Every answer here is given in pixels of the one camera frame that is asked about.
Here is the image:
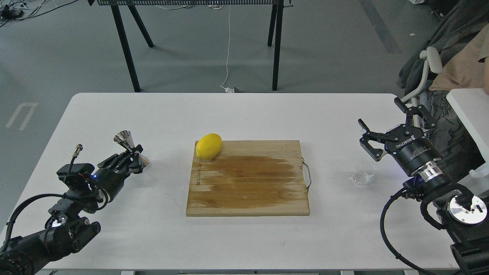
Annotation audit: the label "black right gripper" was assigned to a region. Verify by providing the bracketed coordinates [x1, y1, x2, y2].
[358, 97, 444, 177]

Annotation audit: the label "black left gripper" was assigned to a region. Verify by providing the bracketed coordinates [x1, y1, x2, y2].
[93, 151, 143, 202]

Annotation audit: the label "steel double jigger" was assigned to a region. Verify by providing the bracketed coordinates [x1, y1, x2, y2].
[113, 130, 149, 169]

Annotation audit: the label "clear glass measuring cup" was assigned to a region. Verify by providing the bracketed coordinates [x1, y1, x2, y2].
[351, 161, 377, 186]

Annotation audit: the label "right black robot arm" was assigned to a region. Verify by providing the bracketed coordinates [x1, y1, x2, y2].
[358, 98, 489, 275]

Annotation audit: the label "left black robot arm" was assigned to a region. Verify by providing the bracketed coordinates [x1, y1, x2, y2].
[1, 143, 149, 275]

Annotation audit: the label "white side table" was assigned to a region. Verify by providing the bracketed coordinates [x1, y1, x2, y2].
[447, 88, 489, 178]

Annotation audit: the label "white office chair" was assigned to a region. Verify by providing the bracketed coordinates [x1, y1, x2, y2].
[401, 46, 443, 108]

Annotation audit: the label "yellow lemon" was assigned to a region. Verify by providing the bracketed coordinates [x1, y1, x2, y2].
[196, 133, 222, 160]

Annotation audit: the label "person in tan shirt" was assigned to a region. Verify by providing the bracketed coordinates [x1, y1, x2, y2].
[428, 26, 489, 182]

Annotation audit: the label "wooden cutting board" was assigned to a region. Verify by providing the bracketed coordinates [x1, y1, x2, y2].
[186, 140, 310, 217]

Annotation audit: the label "grey jacket on chair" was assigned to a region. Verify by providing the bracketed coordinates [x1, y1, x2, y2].
[397, 0, 489, 94]

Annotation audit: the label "white cable on floor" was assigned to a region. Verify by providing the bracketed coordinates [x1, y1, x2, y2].
[220, 4, 235, 93]

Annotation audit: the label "black metal table frame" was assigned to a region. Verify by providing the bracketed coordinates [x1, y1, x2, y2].
[88, 0, 293, 93]

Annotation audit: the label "black cables on floor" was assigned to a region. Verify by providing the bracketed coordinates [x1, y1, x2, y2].
[0, 0, 79, 27]

